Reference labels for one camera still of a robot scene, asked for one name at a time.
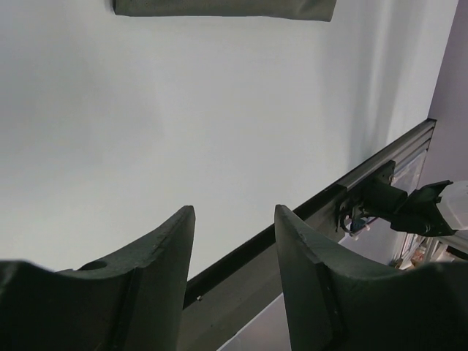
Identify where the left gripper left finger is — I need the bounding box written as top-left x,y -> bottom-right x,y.
1,205 -> 195,350

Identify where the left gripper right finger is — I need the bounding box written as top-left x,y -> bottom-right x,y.
274,205 -> 467,350

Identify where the dark grey t-shirt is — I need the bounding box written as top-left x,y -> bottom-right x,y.
111,0 -> 336,22

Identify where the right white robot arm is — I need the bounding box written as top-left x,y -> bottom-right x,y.
336,160 -> 467,238

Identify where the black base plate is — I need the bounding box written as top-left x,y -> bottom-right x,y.
176,183 -> 359,350

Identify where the aluminium frame rail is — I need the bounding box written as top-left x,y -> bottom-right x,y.
339,118 -> 438,191

